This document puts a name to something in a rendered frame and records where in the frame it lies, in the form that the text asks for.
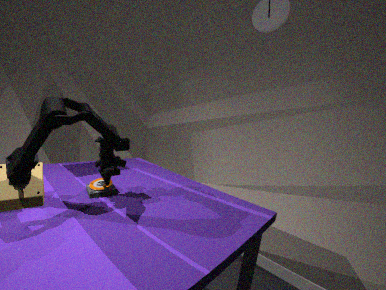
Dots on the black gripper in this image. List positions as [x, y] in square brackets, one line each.
[106, 162]

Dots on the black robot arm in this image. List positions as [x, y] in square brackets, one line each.
[52, 116]

